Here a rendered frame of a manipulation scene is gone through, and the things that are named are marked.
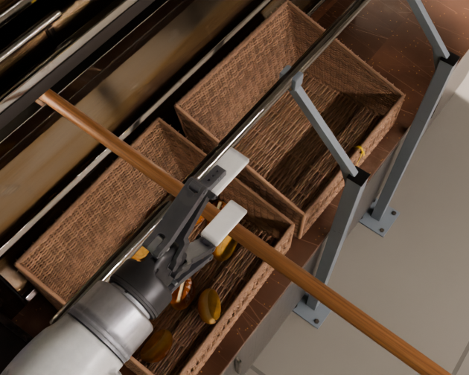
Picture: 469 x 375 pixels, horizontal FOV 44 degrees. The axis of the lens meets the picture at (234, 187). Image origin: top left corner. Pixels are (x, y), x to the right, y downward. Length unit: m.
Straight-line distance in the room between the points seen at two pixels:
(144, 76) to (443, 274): 1.47
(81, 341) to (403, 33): 1.87
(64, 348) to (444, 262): 1.99
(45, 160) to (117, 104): 0.23
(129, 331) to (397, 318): 1.75
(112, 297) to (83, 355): 0.07
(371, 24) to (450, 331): 1.19
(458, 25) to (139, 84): 1.33
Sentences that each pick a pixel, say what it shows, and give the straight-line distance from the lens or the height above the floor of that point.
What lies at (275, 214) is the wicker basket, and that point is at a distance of 1.61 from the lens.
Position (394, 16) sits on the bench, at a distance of 2.37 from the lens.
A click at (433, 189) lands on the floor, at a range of 2.63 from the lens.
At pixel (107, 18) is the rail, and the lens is 1.08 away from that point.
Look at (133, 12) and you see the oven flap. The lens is 1.12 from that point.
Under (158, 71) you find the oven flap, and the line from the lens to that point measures 1.56.
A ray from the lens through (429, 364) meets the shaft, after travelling 1.03.
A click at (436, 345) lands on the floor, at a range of 2.35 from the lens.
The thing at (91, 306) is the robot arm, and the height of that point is 1.53.
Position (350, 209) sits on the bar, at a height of 0.83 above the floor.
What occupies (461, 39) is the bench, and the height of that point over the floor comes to 0.58.
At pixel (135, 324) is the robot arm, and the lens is 0.68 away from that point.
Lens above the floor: 2.16
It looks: 60 degrees down
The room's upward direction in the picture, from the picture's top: straight up
